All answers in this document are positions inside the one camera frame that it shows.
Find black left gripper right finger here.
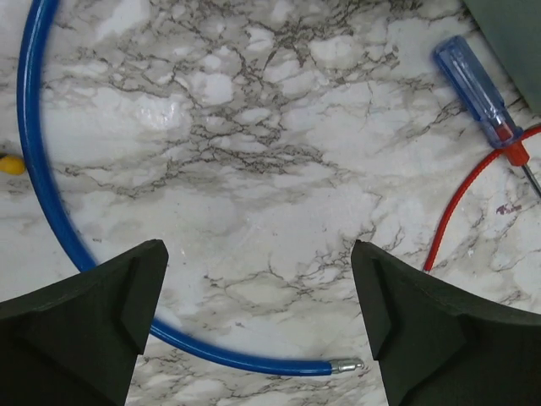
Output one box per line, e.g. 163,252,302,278
351,240,540,405

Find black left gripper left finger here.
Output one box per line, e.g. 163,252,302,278
1,239,168,405

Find red cable lock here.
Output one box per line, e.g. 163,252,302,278
423,124,540,272

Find blue cable lock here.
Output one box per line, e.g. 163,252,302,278
17,0,364,376

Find clear plastic storage box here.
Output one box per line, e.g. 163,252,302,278
464,0,540,114

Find yellow handled pliers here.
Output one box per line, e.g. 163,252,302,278
0,154,26,176

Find blue handled screwdriver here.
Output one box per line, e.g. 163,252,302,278
433,36,540,195

